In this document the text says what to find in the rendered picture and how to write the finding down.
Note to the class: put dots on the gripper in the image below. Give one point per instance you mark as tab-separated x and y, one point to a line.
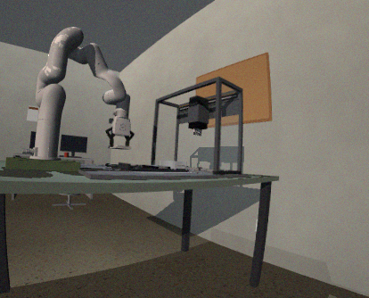
120	126

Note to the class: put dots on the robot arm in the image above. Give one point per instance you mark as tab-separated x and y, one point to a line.
53	96

